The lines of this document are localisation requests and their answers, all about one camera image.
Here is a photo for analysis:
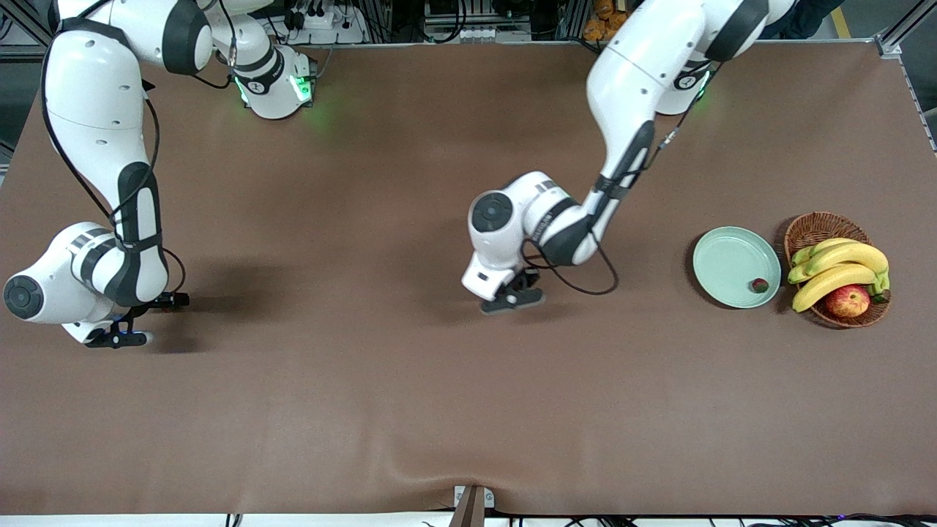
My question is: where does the yellow banana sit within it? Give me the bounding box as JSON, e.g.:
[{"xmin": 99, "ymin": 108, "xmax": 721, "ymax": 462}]
[
  {"xmin": 787, "ymin": 242, "xmax": 890, "ymax": 294},
  {"xmin": 791, "ymin": 264, "xmax": 879, "ymax": 314},
  {"xmin": 792, "ymin": 238, "xmax": 859, "ymax": 266}
]

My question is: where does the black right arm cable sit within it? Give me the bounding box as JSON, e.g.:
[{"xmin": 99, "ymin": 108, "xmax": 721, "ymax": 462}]
[{"xmin": 40, "ymin": 15, "xmax": 239, "ymax": 297}]

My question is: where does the aluminium frame rail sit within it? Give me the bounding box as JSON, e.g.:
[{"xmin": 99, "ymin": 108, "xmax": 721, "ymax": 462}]
[{"xmin": 875, "ymin": 0, "xmax": 937, "ymax": 152}]

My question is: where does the white power strip with plugs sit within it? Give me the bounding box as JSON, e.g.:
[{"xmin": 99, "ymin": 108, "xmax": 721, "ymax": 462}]
[{"xmin": 289, "ymin": 4, "xmax": 367, "ymax": 45}]

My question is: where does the brown wicker basket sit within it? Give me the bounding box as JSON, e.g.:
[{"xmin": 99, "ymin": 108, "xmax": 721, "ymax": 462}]
[{"xmin": 783, "ymin": 212, "xmax": 892, "ymax": 329}]

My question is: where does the brown camera post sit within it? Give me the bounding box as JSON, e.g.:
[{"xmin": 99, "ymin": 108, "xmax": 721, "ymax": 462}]
[{"xmin": 448, "ymin": 487, "xmax": 488, "ymax": 527}]

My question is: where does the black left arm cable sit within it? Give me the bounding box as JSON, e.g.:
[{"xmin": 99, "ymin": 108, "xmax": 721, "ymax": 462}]
[{"xmin": 521, "ymin": 62, "xmax": 725, "ymax": 297}]

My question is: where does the brown table mat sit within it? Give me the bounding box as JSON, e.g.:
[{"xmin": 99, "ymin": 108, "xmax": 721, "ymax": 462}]
[{"xmin": 0, "ymin": 40, "xmax": 937, "ymax": 517}]

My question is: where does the pale green round plate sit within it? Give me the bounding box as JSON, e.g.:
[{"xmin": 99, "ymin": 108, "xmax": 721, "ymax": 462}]
[{"xmin": 693, "ymin": 226, "xmax": 783, "ymax": 310}]

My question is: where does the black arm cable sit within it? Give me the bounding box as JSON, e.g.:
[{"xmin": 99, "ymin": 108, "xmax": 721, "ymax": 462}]
[
  {"xmin": 40, "ymin": 15, "xmax": 239, "ymax": 297},
  {"xmin": 521, "ymin": 62, "xmax": 725, "ymax": 297}
]

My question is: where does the red yellow apple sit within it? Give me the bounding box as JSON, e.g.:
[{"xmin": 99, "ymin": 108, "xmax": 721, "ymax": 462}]
[{"xmin": 824, "ymin": 285, "xmax": 872, "ymax": 319}]

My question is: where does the white metal bracket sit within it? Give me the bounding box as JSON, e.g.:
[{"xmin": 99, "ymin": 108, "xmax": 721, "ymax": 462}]
[{"xmin": 454, "ymin": 485, "xmax": 496, "ymax": 509}]

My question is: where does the orange pastry pile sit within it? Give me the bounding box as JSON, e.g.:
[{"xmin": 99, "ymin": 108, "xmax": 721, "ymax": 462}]
[{"xmin": 582, "ymin": 0, "xmax": 630, "ymax": 42}]

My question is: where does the long white socket strip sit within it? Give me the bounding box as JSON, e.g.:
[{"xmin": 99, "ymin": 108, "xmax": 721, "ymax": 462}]
[{"xmin": 425, "ymin": 26, "xmax": 531, "ymax": 42}]

